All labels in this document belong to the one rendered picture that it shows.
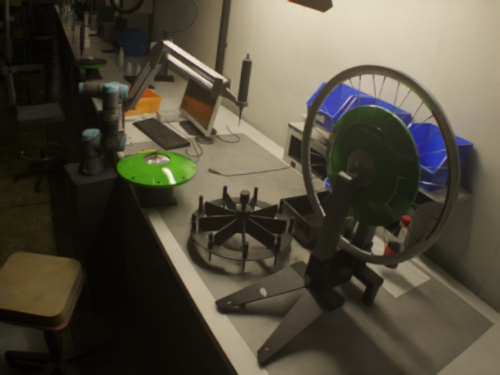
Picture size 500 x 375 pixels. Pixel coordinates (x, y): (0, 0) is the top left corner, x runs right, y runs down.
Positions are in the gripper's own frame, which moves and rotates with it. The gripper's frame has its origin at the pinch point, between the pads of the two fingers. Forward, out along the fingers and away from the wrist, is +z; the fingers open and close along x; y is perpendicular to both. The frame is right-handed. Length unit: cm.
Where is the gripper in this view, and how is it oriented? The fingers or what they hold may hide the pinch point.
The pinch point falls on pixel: (108, 158)
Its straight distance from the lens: 168.2
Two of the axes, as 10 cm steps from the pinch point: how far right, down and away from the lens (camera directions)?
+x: 7.6, -2.0, 6.2
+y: 6.3, 4.2, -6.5
